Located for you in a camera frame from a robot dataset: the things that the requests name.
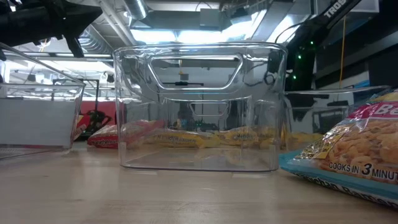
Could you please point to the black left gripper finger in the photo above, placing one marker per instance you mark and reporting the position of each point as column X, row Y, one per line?
column 75, row 48

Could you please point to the clear plastic bin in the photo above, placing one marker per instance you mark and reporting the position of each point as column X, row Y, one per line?
column 37, row 118
column 140, row 77
column 311, row 102

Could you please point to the red ramen noodle pack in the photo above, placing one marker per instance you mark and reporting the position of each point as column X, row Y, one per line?
column 104, row 138
column 80, row 126
column 140, row 130

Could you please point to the blue beef ramen pack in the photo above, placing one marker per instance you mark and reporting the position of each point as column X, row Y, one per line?
column 357, row 146

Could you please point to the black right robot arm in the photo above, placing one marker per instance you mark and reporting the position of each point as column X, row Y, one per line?
column 337, row 9

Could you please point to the black machine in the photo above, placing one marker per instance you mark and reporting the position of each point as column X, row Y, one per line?
column 94, row 119

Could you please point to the grey ceiling box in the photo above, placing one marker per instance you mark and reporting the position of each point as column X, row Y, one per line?
column 211, row 17

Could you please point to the bright ceiling light panel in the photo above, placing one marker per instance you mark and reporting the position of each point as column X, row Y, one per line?
column 155, row 35

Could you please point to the small grey hanging box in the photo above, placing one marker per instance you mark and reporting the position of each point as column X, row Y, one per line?
column 184, row 76

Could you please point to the white ceiling unit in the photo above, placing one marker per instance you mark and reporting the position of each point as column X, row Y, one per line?
column 370, row 5

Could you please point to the large corrugated air duct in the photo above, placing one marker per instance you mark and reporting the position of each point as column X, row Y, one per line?
column 93, row 42

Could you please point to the silver round air duct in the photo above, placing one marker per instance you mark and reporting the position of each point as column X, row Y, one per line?
column 136, row 7

